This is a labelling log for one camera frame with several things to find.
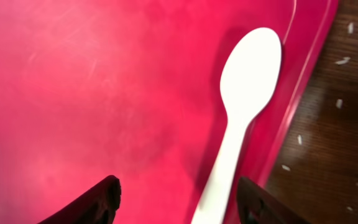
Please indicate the red serving tray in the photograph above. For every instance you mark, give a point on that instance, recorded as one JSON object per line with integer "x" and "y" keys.
{"x": 131, "y": 88}

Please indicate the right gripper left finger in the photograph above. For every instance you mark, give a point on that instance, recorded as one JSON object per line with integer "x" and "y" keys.
{"x": 98, "y": 205}

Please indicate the white plastic spoon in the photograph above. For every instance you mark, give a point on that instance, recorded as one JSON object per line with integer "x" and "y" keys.
{"x": 247, "y": 85}

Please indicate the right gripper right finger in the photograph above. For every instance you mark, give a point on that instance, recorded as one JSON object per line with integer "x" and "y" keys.
{"x": 255, "y": 205}

